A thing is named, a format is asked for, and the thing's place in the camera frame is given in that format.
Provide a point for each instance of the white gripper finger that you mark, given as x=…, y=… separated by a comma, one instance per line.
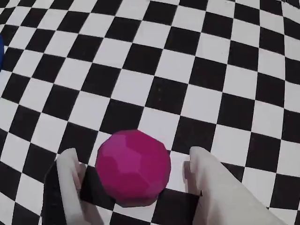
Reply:
x=70, y=187
x=222, y=199

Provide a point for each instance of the pink faceted ball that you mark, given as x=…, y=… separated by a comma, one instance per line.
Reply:
x=131, y=168

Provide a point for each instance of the blue round box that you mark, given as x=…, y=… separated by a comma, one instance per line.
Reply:
x=1, y=51

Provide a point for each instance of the black white checkerboard mat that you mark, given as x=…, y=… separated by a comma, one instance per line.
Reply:
x=164, y=58

